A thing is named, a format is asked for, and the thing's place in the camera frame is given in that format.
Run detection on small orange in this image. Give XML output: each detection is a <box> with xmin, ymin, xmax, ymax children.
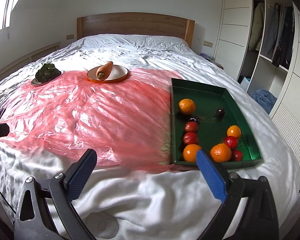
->
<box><xmin>226</xmin><ymin>125</ymin><xmax>242</xmax><ymax>139</ymax></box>

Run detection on dark red plum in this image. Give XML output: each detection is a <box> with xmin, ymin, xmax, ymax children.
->
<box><xmin>184</xmin><ymin>121</ymin><xmax>199</xmax><ymax>133</ymax></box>

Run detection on textured mandarin orange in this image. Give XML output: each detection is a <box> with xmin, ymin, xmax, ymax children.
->
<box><xmin>178</xmin><ymin>99</ymin><xmax>196</xmax><ymax>115</ymax></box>

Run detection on green leafy vegetable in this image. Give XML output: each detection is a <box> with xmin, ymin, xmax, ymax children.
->
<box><xmin>36</xmin><ymin>63</ymin><xmax>61</xmax><ymax>83</ymax></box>

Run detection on red plum in tray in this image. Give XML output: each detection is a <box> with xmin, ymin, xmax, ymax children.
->
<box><xmin>232</xmin><ymin>150</ymin><xmax>243</xmax><ymax>161</ymax></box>

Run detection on mandarin in tray right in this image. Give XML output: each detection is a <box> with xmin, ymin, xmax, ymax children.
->
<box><xmin>210</xmin><ymin>143</ymin><xmax>232</xmax><ymax>163</ymax></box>

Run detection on red apple in tray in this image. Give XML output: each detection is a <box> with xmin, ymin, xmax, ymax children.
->
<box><xmin>224</xmin><ymin>136</ymin><xmax>238</xmax><ymax>150</ymax></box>

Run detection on white bed sheet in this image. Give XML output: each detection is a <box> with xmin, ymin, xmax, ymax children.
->
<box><xmin>0</xmin><ymin>34</ymin><xmax>300</xmax><ymax>239</ymax></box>

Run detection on orange in tray front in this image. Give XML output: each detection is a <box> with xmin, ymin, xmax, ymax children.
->
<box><xmin>183</xmin><ymin>144</ymin><xmax>202</xmax><ymax>163</ymax></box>

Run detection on orange carrot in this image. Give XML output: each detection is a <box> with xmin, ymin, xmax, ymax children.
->
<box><xmin>96</xmin><ymin>61</ymin><xmax>113</xmax><ymax>80</ymax></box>

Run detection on green rectangular tray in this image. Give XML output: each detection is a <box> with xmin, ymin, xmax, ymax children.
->
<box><xmin>171</xmin><ymin>78</ymin><xmax>263</xmax><ymax>170</ymax></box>

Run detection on orange rimmed white plate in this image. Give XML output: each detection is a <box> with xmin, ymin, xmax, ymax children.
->
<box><xmin>86</xmin><ymin>64</ymin><xmax>129</xmax><ymax>84</ymax></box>

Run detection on blue folded blanket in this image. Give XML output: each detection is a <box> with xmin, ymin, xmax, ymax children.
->
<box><xmin>251</xmin><ymin>89</ymin><xmax>277</xmax><ymax>114</ymax></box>

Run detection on pink plastic sheet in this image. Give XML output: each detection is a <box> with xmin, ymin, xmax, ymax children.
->
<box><xmin>3</xmin><ymin>68</ymin><xmax>180</xmax><ymax>173</ymax></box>

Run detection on white shopping bag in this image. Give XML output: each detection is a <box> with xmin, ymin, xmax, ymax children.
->
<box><xmin>240</xmin><ymin>77</ymin><xmax>250</xmax><ymax>92</ymax></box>

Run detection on wooden headboard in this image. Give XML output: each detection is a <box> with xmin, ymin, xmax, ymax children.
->
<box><xmin>76</xmin><ymin>12</ymin><xmax>195</xmax><ymax>46</ymax></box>

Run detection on bedside table with items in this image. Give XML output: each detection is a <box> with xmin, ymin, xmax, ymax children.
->
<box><xmin>200</xmin><ymin>53</ymin><xmax>224</xmax><ymax>69</ymax></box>

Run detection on hanging dark clothes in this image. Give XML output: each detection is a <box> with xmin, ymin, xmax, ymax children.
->
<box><xmin>248</xmin><ymin>3</ymin><xmax>295</xmax><ymax>69</ymax></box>

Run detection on white wardrobe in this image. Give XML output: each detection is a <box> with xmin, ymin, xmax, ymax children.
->
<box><xmin>213</xmin><ymin>0</ymin><xmax>300</xmax><ymax>190</ymax></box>

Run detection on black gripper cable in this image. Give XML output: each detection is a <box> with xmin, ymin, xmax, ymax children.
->
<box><xmin>0</xmin><ymin>180</ymin><xmax>17</xmax><ymax>214</ymax></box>

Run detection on wall socket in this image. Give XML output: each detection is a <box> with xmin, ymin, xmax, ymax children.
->
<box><xmin>203</xmin><ymin>41</ymin><xmax>213</xmax><ymax>48</ymax></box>

